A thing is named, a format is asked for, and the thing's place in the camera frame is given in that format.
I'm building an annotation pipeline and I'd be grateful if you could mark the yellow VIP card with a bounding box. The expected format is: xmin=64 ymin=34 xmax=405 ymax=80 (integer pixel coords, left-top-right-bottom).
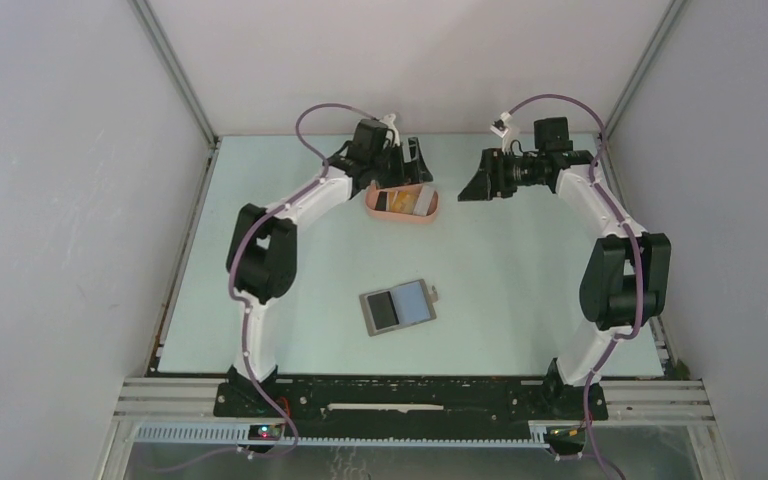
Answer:
xmin=388 ymin=190 xmax=417 ymax=215

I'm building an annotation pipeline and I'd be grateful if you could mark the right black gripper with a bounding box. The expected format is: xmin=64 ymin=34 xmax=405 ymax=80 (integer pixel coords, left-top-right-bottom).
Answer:
xmin=458 ymin=148 xmax=545 ymax=201

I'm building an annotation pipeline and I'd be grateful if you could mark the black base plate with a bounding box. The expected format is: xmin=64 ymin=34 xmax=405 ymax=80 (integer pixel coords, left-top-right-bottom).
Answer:
xmin=213 ymin=374 xmax=608 ymax=439

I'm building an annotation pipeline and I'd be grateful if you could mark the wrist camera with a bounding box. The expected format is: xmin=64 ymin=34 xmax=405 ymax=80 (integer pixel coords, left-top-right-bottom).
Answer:
xmin=491 ymin=111 xmax=519 ymax=152
xmin=378 ymin=113 xmax=401 ymax=146

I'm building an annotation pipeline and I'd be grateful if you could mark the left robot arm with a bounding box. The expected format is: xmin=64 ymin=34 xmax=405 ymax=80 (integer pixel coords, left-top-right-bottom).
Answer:
xmin=226 ymin=115 xmax=433 ymax=417

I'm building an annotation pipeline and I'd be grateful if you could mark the aluminium frame rail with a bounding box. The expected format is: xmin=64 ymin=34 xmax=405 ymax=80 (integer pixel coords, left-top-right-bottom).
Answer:
xmin=113 ymin=377 xmax=717 ymax=427

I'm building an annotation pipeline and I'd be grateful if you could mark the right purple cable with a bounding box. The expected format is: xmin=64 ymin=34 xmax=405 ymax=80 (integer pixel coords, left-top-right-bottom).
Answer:
xmin=505 ymin=93 xmax=645 ymax=480

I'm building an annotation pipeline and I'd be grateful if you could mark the beige leather card holder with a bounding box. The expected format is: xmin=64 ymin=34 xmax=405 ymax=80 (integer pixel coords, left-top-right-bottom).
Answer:
xmin=359 ymin=279 xmax=439 ymax=337

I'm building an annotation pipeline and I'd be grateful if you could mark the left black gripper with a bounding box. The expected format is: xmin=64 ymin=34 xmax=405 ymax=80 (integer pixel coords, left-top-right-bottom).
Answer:
xmin=369 ymin=138 xmax=432 ymax=191

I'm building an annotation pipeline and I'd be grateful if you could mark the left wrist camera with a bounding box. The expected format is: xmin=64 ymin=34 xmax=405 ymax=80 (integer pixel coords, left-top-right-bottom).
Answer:
xmin=378 ymin=113 xmax=401 ymax=146

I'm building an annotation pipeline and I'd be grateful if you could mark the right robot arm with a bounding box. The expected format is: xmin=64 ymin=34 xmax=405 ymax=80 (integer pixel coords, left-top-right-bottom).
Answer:
xmin=457 ymin=112 xmax=671 ymax=418

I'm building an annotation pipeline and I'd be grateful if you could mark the black card in tray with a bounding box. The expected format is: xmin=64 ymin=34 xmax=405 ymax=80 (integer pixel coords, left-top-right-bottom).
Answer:
xmin=374 ymin=191 xmax=390 ymax=212

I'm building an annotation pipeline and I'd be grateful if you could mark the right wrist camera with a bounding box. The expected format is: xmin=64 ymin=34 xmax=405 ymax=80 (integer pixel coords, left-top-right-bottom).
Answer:
xmin=491 ymin=111 xmax=519 ymax=152

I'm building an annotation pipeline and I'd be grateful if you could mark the pink oval tray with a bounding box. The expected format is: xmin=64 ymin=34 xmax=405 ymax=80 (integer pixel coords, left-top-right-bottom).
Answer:
xmin=364 ymin=183 xmax=439 ymax=225

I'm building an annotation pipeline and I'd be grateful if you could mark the grey card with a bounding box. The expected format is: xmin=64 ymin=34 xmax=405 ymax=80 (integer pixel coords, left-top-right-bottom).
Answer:
xmin=367 ymin=291 xmax=398 ymax=331

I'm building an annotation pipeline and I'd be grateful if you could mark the white cable duct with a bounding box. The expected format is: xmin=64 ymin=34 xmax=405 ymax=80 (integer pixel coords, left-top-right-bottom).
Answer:
xmin=133 ymin=422 xmax=549 ymax=448

